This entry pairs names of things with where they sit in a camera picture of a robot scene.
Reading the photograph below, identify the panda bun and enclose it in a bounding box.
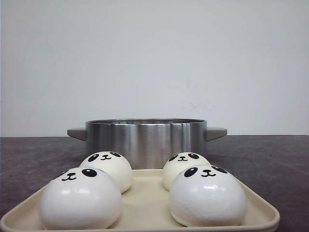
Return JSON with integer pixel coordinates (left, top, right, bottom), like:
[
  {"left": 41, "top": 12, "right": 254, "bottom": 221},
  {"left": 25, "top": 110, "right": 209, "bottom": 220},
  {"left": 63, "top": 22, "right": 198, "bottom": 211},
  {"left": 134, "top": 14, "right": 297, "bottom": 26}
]
[
  {"left": 38, "top": 167, "right": 122, "bottom": 230},
  {"left": 80, "top": 151, "right": 133, "bottom": 193},
  {"left": 169, "top": 164, "right": 247, "bottom": 227},
  {"left": 162, "top": 152, "right": 211, "bottom": 191}
]

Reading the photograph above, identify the stainless steel steamer pot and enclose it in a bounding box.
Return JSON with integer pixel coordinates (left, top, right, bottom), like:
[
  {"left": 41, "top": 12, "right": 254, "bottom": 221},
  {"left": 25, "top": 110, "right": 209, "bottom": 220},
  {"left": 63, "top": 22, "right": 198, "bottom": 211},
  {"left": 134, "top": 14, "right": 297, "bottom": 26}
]
[{"left": 67, "top": 118, "right": 227, "bottom": 169}]

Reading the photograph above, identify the beige plastic tray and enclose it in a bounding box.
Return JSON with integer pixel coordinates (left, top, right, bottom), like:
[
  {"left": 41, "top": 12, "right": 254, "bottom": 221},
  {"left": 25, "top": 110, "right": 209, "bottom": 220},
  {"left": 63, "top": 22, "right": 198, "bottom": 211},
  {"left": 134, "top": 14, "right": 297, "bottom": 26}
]
[{"left": 0, "top": 169, "right": 280, "bottom": 232}]

